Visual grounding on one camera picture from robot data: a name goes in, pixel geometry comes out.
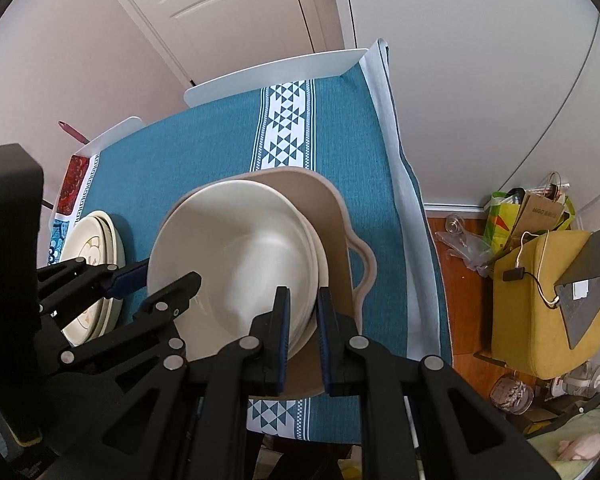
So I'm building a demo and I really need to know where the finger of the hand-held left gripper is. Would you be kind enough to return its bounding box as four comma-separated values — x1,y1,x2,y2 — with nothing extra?
55,271,202,381
36,256,152,346

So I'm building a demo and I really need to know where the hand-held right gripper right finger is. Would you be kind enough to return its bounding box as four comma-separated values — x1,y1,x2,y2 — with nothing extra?
316,286,563,480

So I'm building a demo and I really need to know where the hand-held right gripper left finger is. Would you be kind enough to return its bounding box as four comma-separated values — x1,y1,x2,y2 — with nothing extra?
45,286,292,480

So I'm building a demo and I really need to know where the floral cream plate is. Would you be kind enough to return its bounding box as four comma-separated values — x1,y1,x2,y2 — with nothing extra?
62,211,127,338
60,210,123,346

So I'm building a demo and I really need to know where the large white plate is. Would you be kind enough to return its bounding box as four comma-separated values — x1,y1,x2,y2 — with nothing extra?
146,180,313,366

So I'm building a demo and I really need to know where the large cream plate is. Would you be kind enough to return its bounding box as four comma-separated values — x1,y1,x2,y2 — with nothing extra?
180,179,329,361

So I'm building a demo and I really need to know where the pink plastic basin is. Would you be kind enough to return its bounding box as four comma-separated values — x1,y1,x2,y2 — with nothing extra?
157,169,378,398

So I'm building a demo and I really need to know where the colourful patterned cloth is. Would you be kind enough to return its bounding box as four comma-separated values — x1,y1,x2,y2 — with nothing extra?
47,154,101,266

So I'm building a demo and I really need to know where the pink plastic stick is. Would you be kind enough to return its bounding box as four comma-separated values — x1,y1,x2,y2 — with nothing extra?
57,120,91,145

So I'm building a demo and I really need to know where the teal tablecloth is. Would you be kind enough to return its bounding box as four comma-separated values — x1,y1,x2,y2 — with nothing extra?
55,37,453,443

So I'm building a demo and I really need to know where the clear plastic bag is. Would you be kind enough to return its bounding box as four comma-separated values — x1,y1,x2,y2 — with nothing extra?
432,214,496,276

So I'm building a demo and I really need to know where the glass jar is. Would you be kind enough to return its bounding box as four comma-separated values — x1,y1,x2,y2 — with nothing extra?
490,374,533,413

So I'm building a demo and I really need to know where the yellow stool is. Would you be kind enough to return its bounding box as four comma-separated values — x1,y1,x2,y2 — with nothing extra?
490,230,600,381

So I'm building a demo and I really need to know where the green shopping bag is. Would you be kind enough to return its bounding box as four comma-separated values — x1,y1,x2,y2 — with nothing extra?
482,187,578,266

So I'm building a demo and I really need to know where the brown paper bag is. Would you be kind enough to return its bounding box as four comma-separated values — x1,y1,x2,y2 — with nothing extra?
510,190,571,251

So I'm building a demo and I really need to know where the white plastic container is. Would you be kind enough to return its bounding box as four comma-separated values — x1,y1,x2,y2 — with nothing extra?
550,362,600,401

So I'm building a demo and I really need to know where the grey laptop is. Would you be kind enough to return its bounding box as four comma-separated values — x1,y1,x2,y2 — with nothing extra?
554,217,600,351

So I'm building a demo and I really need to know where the pale green cloth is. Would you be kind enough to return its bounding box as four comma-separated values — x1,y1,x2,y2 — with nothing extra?
525,405,600,480

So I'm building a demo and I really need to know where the pink plush toy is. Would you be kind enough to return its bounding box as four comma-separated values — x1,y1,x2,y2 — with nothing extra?
557,432,600,461

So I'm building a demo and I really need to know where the white panel door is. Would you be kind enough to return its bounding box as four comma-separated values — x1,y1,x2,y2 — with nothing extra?
87,0,358,86

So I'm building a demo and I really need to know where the white cable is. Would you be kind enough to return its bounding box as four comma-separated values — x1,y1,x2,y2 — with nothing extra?
515,230,563,308

